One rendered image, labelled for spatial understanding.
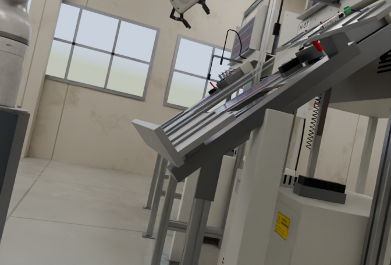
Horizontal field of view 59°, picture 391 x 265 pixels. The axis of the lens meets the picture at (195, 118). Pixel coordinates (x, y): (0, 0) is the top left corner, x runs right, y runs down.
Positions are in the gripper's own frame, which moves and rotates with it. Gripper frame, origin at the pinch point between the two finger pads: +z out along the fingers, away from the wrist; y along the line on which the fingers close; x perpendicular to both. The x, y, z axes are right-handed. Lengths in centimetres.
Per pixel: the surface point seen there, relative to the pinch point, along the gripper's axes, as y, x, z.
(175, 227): -62, 11, 68
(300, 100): 2, -48, 34
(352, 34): 27, -41, 31
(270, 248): -30, -42, 70
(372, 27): 34, -40, 33
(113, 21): -36, 343, -68
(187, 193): -54, 46, 72
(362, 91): 34, -12, 60
